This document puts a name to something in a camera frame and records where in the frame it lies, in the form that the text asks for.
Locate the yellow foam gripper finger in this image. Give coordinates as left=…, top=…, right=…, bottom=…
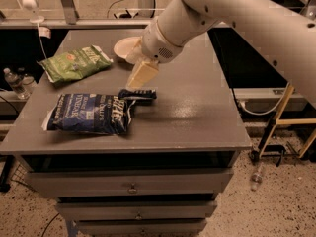
left=126, top=39, right=159, bottom=89

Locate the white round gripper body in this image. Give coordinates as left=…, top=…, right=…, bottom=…
left=141, top=20, right=183, bottom=63

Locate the dark blue rxbar wrapper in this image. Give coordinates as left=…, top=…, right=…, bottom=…
left=118, top=89, right=157, bottom=100

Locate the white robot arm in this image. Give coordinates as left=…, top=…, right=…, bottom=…
left=126, top=0, right=316, bottom=107

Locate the blue kettle chip bag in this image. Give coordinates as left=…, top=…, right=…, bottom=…
left=42, top=94, right=135, bottom=135

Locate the green kettle chip bag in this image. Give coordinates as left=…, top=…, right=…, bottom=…
left=39, top=45, right=113, bottom=84

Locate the white paper bowl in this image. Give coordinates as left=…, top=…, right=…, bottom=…
left=114, top=37, right=141, bottom=64

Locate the grey drawer cabinet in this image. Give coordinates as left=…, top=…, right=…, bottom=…
left=1, top=35, right=251, bottom=237

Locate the plastic water bottle left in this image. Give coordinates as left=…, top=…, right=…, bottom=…
left=3, top=68, right=30, bottom=100

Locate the white desk lamp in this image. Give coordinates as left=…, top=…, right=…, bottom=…
left=22, top=0, right=45, bottom=24

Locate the yellow wooden stand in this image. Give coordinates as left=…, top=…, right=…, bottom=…
left=249, top=84, right=316, bottom=166

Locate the plastic water bottle on floor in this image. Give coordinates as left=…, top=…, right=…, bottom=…
left=251, top=163, right=263, bottom=191

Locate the metal railing frame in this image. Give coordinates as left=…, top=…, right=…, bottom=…
left=0, top=0, right=316, bottom=30

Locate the white power cable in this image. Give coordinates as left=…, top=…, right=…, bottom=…
left=237, top=82, right=294, bottom=117

